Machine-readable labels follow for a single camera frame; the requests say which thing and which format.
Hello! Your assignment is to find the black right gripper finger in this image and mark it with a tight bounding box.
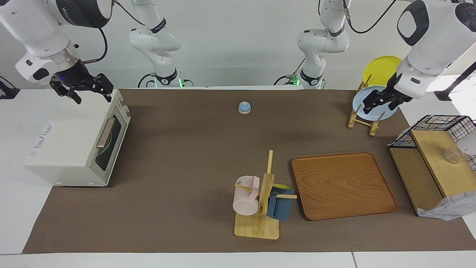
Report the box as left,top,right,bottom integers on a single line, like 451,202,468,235
92,73,114,103
56,87,82,105

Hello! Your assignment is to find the glass oven door with handle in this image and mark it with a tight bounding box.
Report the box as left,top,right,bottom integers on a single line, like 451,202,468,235
89,112,131,180

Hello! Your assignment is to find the white toaster oven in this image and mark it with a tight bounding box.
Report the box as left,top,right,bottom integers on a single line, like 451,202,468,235
23,89,131,187

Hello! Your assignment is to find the light blue plate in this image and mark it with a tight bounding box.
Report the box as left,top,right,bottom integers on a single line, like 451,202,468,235
352,86,399,121

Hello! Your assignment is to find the yellow plate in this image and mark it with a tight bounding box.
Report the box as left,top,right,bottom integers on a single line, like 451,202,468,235
363,56,403,88

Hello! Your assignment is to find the wooden plate rack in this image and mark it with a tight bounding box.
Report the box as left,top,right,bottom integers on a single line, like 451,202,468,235
348,74,387,137

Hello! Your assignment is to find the clear glass cup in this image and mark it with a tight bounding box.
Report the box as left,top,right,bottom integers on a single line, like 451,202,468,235
443,148,465,164

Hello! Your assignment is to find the brown wooden tray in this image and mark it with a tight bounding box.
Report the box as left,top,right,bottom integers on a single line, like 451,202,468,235
291,152,399,221

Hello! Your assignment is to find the brown table mat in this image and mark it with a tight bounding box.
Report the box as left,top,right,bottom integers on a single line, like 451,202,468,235
22,88,476,254

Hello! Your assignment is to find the large white cloth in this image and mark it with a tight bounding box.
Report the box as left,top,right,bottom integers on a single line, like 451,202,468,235
416,192,476,221

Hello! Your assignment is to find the dark blue mug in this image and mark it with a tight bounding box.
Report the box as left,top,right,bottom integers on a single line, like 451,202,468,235
267,183,296,221

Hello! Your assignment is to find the wooden mug tree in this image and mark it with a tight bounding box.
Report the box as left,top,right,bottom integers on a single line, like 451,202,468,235
234,150,298,240

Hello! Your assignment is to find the pink mug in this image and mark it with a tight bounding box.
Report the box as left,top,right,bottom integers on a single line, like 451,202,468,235
233,176,261,216

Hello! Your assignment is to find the black arm base cable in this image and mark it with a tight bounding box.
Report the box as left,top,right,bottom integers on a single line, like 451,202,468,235
138,73,157,88
273,58,306,86

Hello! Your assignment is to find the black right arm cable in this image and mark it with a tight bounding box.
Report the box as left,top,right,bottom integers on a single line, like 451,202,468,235
80,0,146,64

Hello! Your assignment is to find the black wire basket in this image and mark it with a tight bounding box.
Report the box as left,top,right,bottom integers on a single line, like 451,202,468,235
389,115,476,172

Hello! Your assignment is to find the black camera stand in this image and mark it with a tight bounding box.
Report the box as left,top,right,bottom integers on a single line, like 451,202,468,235
434,61,476,102
0,76,20,100

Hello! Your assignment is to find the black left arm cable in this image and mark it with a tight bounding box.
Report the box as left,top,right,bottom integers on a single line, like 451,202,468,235
344,0,398,35

